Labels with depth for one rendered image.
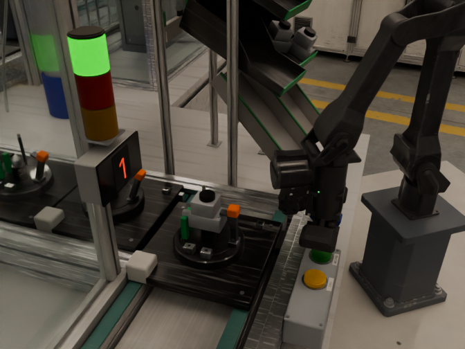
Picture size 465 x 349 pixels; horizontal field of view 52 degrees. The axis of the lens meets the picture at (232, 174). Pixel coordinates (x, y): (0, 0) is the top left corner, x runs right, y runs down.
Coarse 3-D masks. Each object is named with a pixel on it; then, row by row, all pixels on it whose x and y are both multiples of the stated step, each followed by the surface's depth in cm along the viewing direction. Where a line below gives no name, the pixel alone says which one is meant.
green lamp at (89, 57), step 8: (72, 40) 63; (80, 40) 62; (88, 40) 63; (96, 40) 63; (104, 40) 65; (72, 48) 63; (80, 48) 63; (88, 48) 63; (96, 48) 64; (104, 48) 65; (72, 56) 64; (80, 56) 64; (88, 56) 64; (96, 56) 64; (104, 56) 65; (72, 64) 66; (80, 64) 64; (88, 64) 64; (96, 64) 64; (104, 64) 66; (80, 72) 65; (88, 72) 65; (96, 72) 65; (104, 72) 66
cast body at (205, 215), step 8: (200, 192) 89; (208, 192) 88; (192, 200) 88; (200, 200) 88; (208, 200) 87; (216, 200) 88; (192, 208) 88; (200, 208) 87; (208, 208) 87; (216, 208) 88; (224, 208) 91; (192, 216) 89; (200, 216) 89; (208, 216) 88; (216, 216) 89; (224, 216) 90; (192, 224) 90; (200, 224) 90; (208, 224) 89; (216, 224) 88; (216, 232) 89
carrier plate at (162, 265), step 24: (168, 216) 103; (240, 216) 103; (168, 240) 96; (264, 240) 96; (168, 264) 90; (240, 264) 90; (264, 264) 90; (168, 288) 87; (192, 288) 85; (216, 288) 85; (240, 288) 85
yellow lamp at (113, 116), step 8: (88, 112) 68; (96, 112) 68; (104, 112) 68; (112, 112) 69; (88, 120) 69; (96, 120) 68; (104, 120) 69; (112, 120) 70; (88, 128) 70; (96, 128) 69; (104, 128) 69; (112, 128) 70; (88, 136) 70; (96, 136) 70; (104, 136) 70; (112, 136) 71
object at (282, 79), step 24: (192, 0) 102; (216, 0) 113; (192, 24) 105; (216, 24) 102; (240, 24) 113; (264, 24) 110; (216, 48) 105; (240, 48) 102; (264, 48) 113; (264, 72) 107; (288, 72) 111
